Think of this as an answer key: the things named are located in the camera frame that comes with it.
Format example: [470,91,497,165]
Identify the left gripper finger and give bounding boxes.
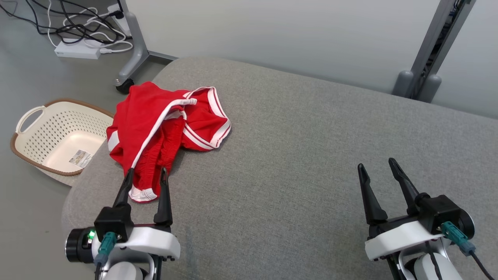
[154,167,173,227]
[114,168,135,208]

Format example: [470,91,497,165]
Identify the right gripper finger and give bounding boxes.
[358,163,388,226]
[388,157,420,215]

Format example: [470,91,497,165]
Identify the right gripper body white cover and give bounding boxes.
[365,214,446,261]

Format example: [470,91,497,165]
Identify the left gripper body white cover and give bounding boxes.
[117,224,181,260]

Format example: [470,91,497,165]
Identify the red shorts white side stripe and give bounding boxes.
[106,81,199,203]

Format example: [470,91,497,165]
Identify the red Bulls 23 jersey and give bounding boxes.
[163,86,232,152]

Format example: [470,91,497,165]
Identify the paper label in basket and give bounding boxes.
[69,150,93,168]

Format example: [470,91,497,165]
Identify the cream perforated laundry basket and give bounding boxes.
[11,98,115,187]

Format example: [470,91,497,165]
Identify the black caster wheel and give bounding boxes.
[116,79,135,95]

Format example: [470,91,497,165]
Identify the grey wheeled stand leg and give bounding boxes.
[117,0,179,87]

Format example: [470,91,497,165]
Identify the white power strip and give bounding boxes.
[54,38,102,60]

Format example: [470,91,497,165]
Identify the left camera cable teal plug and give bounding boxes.
[93,232,118,280]

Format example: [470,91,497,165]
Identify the camera cable teal plug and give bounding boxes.
[93,232,118,280]
[441,222,496,280]

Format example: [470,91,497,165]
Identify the right camera cable teal plug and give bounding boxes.
[441,222,496,280]

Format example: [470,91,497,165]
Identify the white floor cable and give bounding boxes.
[84,19,134,54]

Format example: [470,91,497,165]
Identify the grey partition post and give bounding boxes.
[392,0,477,103]

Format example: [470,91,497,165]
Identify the black cables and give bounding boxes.
[47,0,100,48]

